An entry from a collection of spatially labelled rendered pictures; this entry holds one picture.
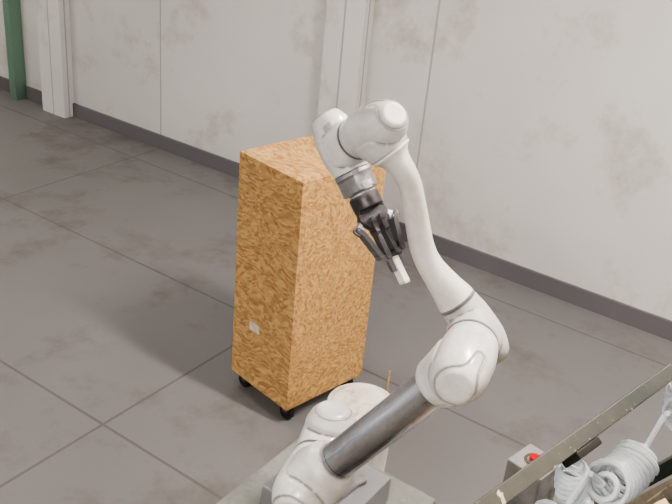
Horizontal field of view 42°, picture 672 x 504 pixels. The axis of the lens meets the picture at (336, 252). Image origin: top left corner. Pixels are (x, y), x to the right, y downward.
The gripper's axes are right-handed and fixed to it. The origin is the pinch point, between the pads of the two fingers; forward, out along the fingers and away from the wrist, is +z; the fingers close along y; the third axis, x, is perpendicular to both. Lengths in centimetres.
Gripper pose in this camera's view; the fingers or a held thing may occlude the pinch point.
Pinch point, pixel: (398, 270)
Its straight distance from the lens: 208.8
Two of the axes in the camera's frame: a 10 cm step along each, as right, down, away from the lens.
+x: -4.0, 1.8, 9.0
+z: 4.3, 9.0, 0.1
